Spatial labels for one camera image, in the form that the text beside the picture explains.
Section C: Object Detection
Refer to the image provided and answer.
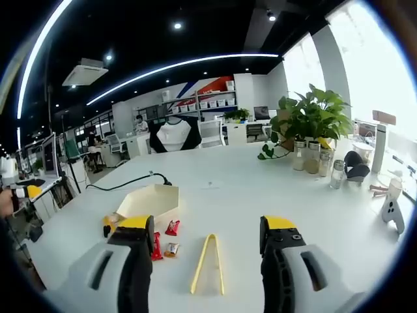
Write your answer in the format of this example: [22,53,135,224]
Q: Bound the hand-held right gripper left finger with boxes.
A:
[44,215,156,313]

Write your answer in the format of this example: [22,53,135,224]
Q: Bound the black cable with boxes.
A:
[85,172,173,192]

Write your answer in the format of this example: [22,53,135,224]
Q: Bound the dark computer monitor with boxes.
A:
[253,105,272,121]

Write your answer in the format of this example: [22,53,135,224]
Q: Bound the long red food packet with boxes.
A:
[151,231,164,261]

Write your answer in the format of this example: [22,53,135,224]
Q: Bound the green potted plant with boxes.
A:
[257,83,354,161]

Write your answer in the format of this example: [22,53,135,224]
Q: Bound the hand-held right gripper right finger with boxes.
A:
[259,215,366,313]

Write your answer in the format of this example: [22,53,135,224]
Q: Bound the small green plant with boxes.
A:
[222,108,252,123]

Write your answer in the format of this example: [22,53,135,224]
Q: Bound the open laptop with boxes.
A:
[31,131,63,196]

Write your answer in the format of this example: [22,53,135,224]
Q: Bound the slim glass jar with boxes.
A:
[319,150,332,178]

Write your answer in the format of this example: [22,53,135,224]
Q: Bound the beige paper container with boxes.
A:
[115,183,180,226]

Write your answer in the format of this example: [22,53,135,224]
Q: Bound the white game controller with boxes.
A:
[381,196,406,235]

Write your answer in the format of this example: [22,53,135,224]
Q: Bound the person's left hand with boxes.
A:
[0,188,14,218]

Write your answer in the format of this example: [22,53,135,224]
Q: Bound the glass jar with white powder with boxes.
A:
[293,140,308,172]

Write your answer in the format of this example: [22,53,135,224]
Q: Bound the chair with black white garment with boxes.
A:
[147,117,203,155]

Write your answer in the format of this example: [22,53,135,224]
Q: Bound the white thermos bottle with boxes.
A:
[371,121,389,174]

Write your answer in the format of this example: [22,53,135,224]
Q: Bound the storage shelf with white bins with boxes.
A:
[160,89,239,120]

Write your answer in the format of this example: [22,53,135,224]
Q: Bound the pink wooden toy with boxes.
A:
[369,183,390,198]

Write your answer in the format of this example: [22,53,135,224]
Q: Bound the ceiling air conditioner unit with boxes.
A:
[61,57,109,87]

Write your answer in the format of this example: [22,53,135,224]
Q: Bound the yellow food tongs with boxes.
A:
[190,233,226,296]

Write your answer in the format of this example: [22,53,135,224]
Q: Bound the brown cardboard box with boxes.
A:
[371,110,397,127]

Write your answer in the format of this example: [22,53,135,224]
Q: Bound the beige cup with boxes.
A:
[387,177,405,200]

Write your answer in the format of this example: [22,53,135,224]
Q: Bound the white mesh office chair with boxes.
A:
[198,119,229,149]

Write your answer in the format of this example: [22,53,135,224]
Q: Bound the clear glass shaker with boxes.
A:
[329,159,347,190]

